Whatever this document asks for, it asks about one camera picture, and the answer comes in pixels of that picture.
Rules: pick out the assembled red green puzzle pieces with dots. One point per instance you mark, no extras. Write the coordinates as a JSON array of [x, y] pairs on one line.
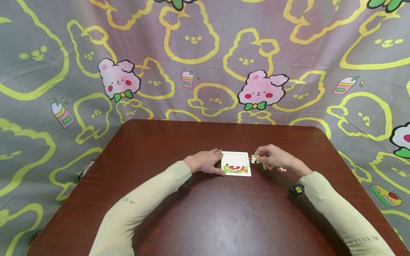
[[235, 169]]

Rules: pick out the person's right fingers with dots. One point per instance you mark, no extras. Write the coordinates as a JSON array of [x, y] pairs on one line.
[[262, 149]]

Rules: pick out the white square puzzle tray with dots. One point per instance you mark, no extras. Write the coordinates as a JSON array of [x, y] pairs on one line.
[[233, 157]]

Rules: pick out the white green puzzle piece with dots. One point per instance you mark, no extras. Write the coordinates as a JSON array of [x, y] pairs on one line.
[[254, 160]]

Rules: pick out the person's left fingers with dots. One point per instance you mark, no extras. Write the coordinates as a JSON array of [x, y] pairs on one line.
[[217, 153]]

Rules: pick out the person's right thumb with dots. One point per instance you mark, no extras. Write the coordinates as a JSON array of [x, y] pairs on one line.
[[262, 160]]

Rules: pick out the red white blue puzzle piece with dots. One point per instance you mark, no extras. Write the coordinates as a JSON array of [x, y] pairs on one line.
[[282, 170]]

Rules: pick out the green red puzzle piece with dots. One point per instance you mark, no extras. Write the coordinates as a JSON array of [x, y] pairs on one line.
[[265, 166]]

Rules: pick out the person's left thumb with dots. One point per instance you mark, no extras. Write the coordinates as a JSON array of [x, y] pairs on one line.
[[218, 171]]

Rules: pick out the person's right forearm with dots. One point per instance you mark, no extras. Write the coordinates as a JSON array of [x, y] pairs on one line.
[[339, 209]]

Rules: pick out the black wrist band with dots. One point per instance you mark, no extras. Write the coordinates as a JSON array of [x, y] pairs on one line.
[[294, 191]]

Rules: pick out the person's left hand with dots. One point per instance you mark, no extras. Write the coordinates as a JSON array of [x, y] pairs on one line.
[[205, 161]]

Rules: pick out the person's right hand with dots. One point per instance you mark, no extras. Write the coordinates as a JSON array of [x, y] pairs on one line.
[[278, 155]]

